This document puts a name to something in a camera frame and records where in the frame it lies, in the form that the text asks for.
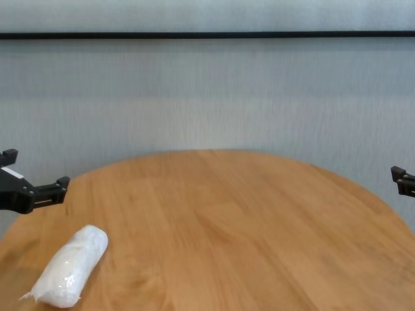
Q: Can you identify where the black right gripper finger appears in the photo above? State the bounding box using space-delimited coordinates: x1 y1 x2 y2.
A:
390 165 415 197

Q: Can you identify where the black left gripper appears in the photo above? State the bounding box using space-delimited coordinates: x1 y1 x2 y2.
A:
0 148 71 215

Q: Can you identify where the white plastic-wrapped sandbag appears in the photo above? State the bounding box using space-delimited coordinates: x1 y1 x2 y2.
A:
19 224 109 308

